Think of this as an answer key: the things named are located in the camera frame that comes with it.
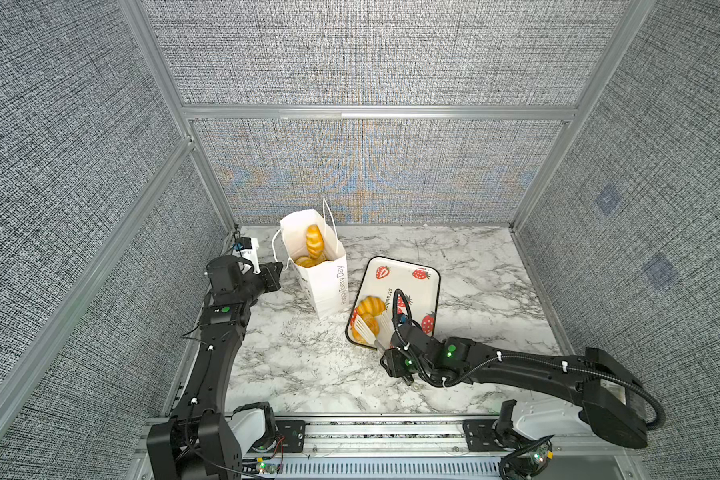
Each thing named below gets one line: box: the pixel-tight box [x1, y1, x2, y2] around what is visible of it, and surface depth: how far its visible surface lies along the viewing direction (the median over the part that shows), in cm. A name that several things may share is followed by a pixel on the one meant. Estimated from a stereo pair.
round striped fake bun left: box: [358, 295, 386, 317], surface depth 95 cm
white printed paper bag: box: [280, 210, 349, 320], surface depth 89 cm
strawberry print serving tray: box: [346, 256, 441, 350], surface depth 103 cm
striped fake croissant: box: [306, 224, 325, 259], surface depth 94 cm
